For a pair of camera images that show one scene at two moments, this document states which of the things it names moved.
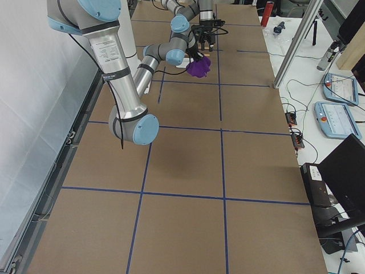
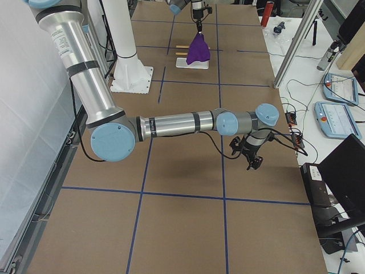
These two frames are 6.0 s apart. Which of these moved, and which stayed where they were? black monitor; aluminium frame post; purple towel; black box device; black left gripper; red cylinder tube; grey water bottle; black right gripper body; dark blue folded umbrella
Moved: black left gripper; black right gripper body; purple towel
Stayed: grey water bottle; black box device; dark blue folded umbrella; aluminium frame post; black monitor; red cylinder tube
